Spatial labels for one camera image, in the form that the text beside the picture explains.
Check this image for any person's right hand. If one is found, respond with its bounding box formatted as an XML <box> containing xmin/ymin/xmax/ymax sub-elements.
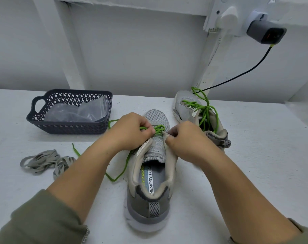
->
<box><xmin>165</xmin><ymin>121</ymin><xmax>224</xmax><ymax>167</ymax></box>

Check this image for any white plug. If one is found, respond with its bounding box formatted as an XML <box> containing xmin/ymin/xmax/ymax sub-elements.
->
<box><xmin>218</xmin><ymin>5</ymin><xmax>240</xmax><ymax>33</ymax></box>

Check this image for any dark plastic lattice basket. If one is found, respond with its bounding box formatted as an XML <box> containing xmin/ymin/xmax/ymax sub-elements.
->
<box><xmin>26</xmin><ymin>89</ymin><xmax>113</xmax><ymax>135</ymax></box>

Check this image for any person's right forearm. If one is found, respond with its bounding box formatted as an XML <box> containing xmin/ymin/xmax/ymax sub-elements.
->
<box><xmin>202</xmin><ymin>152</ymin><xmax>308</xmax><ymax>244</ymax></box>

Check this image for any clear plastic bag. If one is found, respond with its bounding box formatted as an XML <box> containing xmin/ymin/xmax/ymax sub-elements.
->
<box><xmin>42</xmin><ymin>96</ymin><xmax>111</xmax><ymax>123</ymax></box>

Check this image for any beige shoelace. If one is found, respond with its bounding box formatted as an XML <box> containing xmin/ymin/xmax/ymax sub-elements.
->
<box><xmin>20</xmin><ymin>149</ymin><xmax>61</xmax><ymax>175</ymax></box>
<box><xmin>53</xmin><ymin>156</ymin><xmax>78</xmax><ymax>181</ymax></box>

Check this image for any white cable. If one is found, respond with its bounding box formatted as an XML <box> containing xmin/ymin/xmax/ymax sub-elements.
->
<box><xmin>195</xmin><ymin>31</ymin><xmax>227</xmax><ymax>89</ymax></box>

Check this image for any person's left hand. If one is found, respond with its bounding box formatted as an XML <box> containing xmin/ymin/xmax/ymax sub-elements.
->
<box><xmin>106</xmin><ymin>113</ymin><xmax>157</xmax><ymax>153</ymax></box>

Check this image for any black cable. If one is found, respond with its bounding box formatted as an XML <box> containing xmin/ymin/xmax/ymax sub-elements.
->
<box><xmin>201</xmin><ymin>44</ymin><xmax>275</xmax><ymax>93</ymax></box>

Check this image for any gray charger adapter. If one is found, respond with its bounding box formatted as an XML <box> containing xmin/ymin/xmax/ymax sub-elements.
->
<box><xmin>246</xmin><ymin>19</ymin><xmax>288</xmax><ymax>45</ymax></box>

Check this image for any green shoelace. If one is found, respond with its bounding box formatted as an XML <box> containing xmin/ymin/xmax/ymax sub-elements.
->
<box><xmin>72</xmin><ymin>118</ymin><xmax>167</xmax><ymax>182</ymax></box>
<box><xmin>181</xmin><ymin>87</ymin><xmax>220</xmax><ymax>134</ymax></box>

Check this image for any white wall socket plate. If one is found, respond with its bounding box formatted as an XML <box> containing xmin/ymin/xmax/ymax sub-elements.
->
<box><xmin>204</xmin><ymin>0</ymin><xmax>279</xmax><ymax>37</ymax></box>

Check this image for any gray sneaker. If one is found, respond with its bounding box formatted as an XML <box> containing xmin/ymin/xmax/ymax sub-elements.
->
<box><xmin>174</xmin><ymin>90</ymin><xmax>232</xmax><ymax>150</ymax></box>
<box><xmin>124</xmin><ymin>109</ymin><xmax>178</xmax><ymax>233</ymax></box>

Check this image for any person's left forearm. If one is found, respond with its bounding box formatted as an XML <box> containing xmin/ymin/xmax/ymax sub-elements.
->
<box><xmin>0</xmin><ymin>140</ymin><xmax>122</xmax><ymax>244</ymax></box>

